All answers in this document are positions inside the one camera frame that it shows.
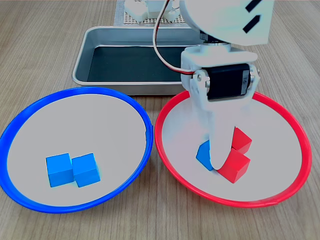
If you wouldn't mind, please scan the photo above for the blue cube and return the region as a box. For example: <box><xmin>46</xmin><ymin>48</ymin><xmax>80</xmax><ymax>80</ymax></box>
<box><xmin>195</xmin><ymin>140</ymin><xmax>215</xmax><ymax>172</ymax></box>
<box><xmin>45</xmin><ymin>152</ymin><xmax>76</xmax><ymax>188</ymax></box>
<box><xmin>71</xmin><ymin>152</ymin><xmax>102</xmax><ymax>189</ymax></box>

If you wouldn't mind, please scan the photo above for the red cube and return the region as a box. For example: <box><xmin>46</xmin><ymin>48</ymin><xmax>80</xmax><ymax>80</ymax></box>
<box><xmin>216</xmin><ymin>148</ymin><xmax>251</xmax><ymax>185</ymax></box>
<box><xmin>230</xmin><ymin>127</ymin><xmax>253</xmax><ymax>155</ymax></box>

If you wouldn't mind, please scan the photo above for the red-rimmed white plate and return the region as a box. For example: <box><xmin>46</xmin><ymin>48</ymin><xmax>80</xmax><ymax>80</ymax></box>
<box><xmin>154</xmin><ymin>89</ymin><xmax>313</xmax><ymax>209</ymax></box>

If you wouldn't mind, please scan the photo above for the black mat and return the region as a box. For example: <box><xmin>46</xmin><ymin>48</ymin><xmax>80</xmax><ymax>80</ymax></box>
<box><xmin>86</xmin><ymin>45</ymin><xmax>185</xmax><ymax>83</ymax></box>

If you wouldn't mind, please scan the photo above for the blue-rimmed white plate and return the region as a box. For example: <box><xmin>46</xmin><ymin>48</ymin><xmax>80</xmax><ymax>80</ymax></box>
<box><xmin>0</xmin><ymin>86</ymin><xmax>154</xmax><ymax>215</ymax></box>

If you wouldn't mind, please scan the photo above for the steel tray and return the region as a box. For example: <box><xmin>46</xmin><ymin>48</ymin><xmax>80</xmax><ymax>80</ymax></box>
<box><xmin>71</xmin><ymin>25</ymin><xmax>201</xmax><ymax>97</ymax></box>

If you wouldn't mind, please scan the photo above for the white and red servo cable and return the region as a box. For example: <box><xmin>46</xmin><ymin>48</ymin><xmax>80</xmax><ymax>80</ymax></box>
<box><xmin>152</xmin><ymin>0</ymin><xmax>196</xmax><ymax>76</ymax></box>

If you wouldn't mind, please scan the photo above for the pale perforated base plate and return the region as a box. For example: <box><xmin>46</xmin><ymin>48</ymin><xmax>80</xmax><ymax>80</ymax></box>
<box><xmin>123</xmin><ymin>9</ymin><xmax>188</xmax><ymax>26</ymax></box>

